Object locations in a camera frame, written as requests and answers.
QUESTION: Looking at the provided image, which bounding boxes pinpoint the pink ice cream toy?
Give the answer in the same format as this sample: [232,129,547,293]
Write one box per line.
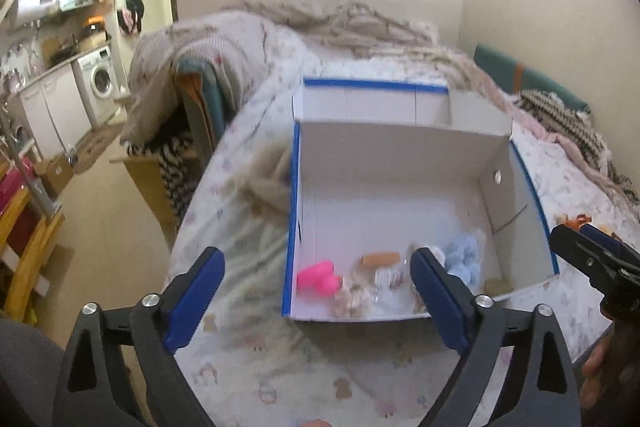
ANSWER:
[296,250,403,297]

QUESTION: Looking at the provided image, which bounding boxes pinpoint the right hand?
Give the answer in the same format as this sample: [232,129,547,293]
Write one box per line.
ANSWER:
[579,331,639,410]

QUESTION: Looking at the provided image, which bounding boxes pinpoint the orange plush toy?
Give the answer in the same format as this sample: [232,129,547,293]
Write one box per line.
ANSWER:
[554,213,616,236]

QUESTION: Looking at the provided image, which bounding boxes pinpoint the white fluffy sock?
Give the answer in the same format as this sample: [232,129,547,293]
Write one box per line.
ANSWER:
[409,244,446,267]

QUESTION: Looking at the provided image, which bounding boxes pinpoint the light blue fluffy cloth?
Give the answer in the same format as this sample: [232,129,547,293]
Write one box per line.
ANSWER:
[444,231,485,289]

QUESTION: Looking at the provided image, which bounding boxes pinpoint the clear plastic bag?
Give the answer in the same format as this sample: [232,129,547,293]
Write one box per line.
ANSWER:
[373,267,407,308]

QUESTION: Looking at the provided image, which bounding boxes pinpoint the cream scrunchie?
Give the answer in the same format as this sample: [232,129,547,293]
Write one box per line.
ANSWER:
[333,277,376,319]

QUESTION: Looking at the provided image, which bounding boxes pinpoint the striped knit blanket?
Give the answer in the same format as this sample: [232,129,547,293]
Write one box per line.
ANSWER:
[514,89,639,206]

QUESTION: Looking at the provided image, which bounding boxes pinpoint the black white patterned cloth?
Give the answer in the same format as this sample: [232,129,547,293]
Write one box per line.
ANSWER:
[126,133,195,221]

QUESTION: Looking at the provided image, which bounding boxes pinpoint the yellow wooden chair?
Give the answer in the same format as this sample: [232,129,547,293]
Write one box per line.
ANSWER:
[1,186,65,325]

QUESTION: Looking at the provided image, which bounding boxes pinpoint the white box blue-taped edges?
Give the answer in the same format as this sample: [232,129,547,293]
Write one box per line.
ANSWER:
[282,78,560,322]

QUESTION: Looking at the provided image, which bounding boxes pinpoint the cardboard box on floor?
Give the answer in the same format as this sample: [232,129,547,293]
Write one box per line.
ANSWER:
[35,154,74,199]

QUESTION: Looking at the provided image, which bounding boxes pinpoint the teal cushion orange stripe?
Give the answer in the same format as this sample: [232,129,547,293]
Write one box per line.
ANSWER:
[473,44,591,113]

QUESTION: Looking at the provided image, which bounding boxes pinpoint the white kitchen cabinet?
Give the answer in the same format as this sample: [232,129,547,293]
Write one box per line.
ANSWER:
[18,64,92,159]

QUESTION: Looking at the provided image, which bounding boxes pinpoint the white washing machine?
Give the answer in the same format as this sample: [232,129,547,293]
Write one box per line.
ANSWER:
[72,46,119,129]

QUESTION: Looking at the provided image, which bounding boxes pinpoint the beige rumpled blanket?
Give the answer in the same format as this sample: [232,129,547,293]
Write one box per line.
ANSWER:
[120,2,483,146]

